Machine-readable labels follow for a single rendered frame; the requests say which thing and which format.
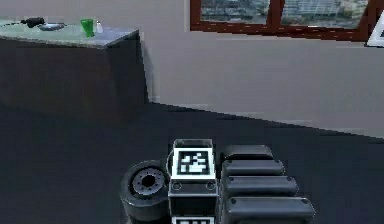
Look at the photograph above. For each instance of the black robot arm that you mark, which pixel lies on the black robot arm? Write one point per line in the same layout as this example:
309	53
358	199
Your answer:
253	186

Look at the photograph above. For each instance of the red framed window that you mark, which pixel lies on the red framed window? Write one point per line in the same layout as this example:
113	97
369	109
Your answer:
276	16

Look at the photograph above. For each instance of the black food turner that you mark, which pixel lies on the black food turner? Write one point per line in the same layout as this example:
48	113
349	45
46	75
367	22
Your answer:
31	22

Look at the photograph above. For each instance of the white salt shaker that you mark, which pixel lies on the white salt shaker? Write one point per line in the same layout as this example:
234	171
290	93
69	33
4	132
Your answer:
99	28

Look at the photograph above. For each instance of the grey plate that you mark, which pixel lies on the grey plate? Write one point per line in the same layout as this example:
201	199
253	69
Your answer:
50	26

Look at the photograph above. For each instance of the white framed picture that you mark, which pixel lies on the white framed picture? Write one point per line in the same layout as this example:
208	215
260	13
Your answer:
378	33

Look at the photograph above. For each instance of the dark kitchen counter cabinet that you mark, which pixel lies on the dark kitchen counter cabinet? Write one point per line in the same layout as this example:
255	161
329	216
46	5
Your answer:
66	70

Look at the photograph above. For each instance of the green cup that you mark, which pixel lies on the green cup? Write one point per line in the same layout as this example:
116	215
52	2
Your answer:
88	27

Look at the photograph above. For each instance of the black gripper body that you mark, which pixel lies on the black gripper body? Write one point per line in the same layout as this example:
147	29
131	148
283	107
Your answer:
145	190

